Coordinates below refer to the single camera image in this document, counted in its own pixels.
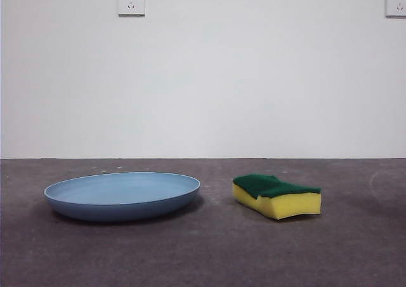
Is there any yellow sponge with green scourer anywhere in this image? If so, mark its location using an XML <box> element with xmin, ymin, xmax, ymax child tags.
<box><xmin>232</xmin><ymin>173</ymin><xmax>322</xmax><ymax>220</ymax></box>

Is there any white wall socket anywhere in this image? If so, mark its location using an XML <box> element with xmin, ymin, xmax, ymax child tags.
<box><xmin>385</xmin><ymin>0</ymin><xmax>406</xmax><ymax>18</ymax></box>
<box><xmin>118</xmin><ymin>0</ymin><xmax>147</xmax><ymax>18</ymax></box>

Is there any blue round plate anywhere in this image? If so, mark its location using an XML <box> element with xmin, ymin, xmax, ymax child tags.
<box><xmin>43</xmin><ymin>171</ymin><xmax>202</xmax><ymax>222</ymax></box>

